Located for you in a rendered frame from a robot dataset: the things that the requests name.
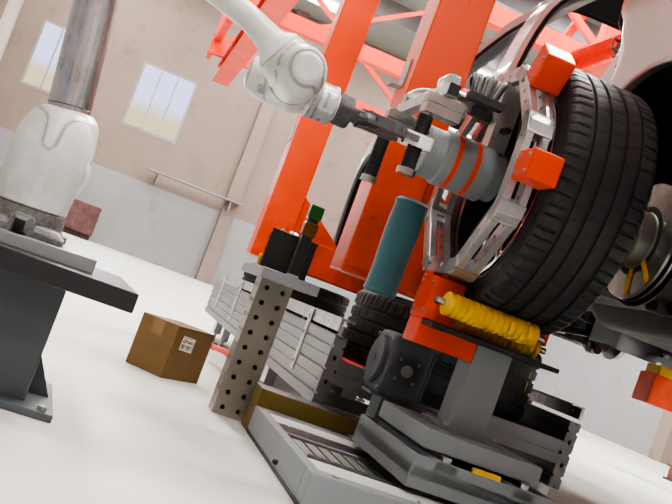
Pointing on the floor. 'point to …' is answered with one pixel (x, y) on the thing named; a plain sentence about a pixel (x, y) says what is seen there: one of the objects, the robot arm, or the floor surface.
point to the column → (250, 348)
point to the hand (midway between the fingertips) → (415, 141)
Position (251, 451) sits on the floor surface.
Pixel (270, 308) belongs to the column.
